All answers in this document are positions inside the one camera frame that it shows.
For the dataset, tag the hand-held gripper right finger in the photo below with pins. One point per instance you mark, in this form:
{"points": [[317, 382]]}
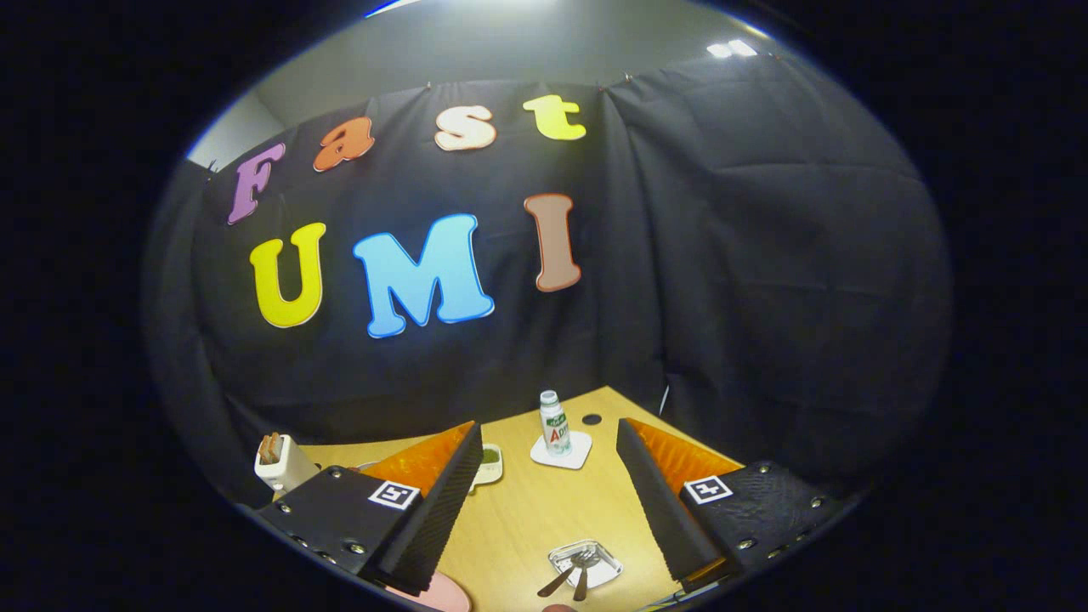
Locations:
{"points": [[659, 510]]}

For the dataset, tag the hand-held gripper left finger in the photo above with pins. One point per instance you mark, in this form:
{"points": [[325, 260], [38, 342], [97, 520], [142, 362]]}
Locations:
{"points": [[442, 518]]}

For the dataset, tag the white divided dish of beans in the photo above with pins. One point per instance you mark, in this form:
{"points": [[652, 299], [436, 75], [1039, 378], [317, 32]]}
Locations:
{"points": [[490, 466]]}

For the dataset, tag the pink plate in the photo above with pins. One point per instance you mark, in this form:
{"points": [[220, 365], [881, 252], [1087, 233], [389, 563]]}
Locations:
{"points": [[446, 595]]}

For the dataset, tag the white square coaster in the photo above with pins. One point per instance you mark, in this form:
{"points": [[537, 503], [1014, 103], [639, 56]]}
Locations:
{"points": [[581, 450]]}

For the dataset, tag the white bottle with green label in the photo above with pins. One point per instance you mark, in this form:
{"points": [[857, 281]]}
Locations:
{"points": [[555, 429]]}

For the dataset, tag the white toaster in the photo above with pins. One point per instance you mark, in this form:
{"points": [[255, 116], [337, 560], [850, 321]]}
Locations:
{"points": [[285, 476]]}

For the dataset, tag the toast slice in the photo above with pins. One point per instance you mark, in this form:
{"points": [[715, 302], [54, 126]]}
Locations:
{"points": [[278, 446], [267, 449]]}

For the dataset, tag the small ceiling light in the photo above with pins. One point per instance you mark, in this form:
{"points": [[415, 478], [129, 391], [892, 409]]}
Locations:
{"points": [[731, 48]]}

